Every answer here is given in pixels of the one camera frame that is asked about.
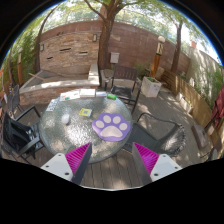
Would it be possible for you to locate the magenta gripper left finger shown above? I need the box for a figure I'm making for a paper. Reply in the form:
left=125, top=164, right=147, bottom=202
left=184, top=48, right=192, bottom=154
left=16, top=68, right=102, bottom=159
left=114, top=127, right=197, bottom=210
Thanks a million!
left=42, top=143, right=92, bottom=185

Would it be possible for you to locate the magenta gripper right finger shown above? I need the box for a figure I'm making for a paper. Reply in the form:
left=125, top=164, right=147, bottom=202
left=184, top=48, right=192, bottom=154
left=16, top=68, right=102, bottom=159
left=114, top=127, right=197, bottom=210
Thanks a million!
left=132, top=143, right=181, bottom=186

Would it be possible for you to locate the purple paw mouse pad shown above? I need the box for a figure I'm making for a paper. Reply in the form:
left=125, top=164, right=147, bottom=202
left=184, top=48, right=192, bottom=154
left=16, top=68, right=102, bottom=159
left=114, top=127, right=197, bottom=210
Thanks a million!
left=92, top=113, right=131, bottom=142

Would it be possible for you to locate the black chair right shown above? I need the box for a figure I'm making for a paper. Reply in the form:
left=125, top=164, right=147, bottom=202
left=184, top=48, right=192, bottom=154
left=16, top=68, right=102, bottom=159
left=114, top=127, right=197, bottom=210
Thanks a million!
left=124, top=112, right=186, bottom=157

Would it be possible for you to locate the black chair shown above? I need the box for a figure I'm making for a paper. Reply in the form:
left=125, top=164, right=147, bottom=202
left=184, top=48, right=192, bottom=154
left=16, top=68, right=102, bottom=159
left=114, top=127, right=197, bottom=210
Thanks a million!
left=108, top=65, right=141, bottom=110
left=1, top=105, right=44, bottom=161
left=124, top=112, right=186, bottom=157

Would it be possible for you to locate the round glass patio table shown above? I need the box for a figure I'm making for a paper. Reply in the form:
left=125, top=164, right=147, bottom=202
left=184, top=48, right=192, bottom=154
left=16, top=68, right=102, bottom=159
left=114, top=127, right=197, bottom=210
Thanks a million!
left=40, top=97, right=132, bottom=163

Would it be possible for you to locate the black chair left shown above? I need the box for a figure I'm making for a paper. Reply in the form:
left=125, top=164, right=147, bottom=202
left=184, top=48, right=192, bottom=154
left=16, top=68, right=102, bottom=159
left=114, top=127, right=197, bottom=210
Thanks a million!
left=1, top=105, right=44, bottom=161

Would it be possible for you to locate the white paper booklet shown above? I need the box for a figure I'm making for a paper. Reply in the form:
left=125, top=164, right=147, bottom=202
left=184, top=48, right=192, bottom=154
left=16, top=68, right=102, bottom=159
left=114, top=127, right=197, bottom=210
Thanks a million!
left=60, top=91, right=80, bottom=101

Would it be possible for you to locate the white box on table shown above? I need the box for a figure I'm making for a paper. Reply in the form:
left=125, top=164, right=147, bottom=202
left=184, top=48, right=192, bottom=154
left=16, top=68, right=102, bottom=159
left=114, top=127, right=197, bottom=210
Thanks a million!
left=80, top=88, right=96, bottom=98

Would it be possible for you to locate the white square planter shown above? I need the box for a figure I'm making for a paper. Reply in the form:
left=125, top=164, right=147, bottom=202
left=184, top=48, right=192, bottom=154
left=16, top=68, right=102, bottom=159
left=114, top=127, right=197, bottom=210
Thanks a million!
left=141, top=77, right=161, bottom=97

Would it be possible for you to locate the green small object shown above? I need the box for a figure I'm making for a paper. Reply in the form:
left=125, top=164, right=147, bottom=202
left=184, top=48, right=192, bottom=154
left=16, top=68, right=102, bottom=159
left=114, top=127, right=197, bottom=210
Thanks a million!
left=107, top=94, right=116, bottom=100

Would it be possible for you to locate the stone water feature basin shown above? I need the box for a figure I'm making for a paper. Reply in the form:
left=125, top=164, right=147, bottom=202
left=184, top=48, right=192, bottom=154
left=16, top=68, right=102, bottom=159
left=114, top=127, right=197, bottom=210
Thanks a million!
left=19, top=64, right=100, bottom=105

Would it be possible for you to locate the black chair far side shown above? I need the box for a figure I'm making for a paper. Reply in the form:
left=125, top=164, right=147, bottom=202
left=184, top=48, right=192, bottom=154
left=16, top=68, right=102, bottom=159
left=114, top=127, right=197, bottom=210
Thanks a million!
left=108, top=65, right=141, bottom=110

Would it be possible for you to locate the tree trunk centre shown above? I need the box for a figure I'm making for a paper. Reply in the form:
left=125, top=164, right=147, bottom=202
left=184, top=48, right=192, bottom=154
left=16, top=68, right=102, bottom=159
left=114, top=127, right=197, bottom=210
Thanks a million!
left=84, top=0, right=133, bottom=69

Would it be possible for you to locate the grey wall box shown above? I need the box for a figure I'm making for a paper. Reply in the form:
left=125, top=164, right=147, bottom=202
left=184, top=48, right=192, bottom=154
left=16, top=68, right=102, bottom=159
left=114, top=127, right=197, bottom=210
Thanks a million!
left=110, top=52, right=119, bottom=64

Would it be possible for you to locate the wooden lamp post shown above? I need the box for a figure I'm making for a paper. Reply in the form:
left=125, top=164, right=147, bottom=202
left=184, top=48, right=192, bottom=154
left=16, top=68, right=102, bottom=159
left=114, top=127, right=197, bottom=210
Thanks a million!
left=150, top=36, right=165, bottom=77

